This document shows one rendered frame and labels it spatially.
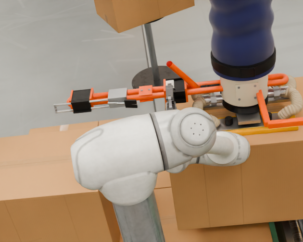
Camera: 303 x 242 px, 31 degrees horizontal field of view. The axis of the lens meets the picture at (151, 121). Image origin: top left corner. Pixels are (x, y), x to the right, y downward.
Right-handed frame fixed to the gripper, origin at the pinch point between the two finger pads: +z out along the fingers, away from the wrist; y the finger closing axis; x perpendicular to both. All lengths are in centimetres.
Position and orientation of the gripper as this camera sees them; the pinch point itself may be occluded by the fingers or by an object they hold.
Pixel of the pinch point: (170, 90)
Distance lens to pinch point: 204.3
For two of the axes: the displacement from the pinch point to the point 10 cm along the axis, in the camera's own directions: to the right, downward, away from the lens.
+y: 1.5, 7.9, 5.9
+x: 9.9, -1.2, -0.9
